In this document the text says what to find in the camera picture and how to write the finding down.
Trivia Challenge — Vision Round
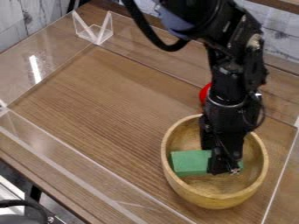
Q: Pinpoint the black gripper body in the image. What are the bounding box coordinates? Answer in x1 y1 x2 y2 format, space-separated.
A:
202 63 264 152

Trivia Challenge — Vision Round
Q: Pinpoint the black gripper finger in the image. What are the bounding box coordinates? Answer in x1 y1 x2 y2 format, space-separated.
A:
206 140 243 175
200 116 214 150

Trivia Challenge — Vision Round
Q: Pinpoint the green rectangular block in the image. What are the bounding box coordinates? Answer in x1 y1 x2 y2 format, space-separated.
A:
169 149 245 178

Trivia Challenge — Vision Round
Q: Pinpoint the light wooden bowl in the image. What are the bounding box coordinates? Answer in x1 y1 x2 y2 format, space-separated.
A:
161 114 269 210

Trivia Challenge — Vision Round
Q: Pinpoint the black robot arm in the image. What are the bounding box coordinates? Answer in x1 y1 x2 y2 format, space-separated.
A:
157 0 267 175

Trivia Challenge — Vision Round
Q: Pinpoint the red plush strawberry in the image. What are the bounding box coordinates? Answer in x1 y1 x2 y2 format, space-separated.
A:
198 82 210 105

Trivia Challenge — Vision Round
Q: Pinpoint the clear acrylic tray wall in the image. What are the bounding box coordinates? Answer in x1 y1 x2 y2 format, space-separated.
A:
0 101 194 224

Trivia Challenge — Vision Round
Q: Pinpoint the clear acrylic corner bracket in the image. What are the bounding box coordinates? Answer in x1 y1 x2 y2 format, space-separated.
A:
70 11 113 46

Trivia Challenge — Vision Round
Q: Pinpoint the black cable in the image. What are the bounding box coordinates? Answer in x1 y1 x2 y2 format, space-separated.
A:
120 0 192 53

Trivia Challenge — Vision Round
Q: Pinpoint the black table leg bracket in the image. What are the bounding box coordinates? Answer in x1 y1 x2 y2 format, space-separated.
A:
22 185 74 224

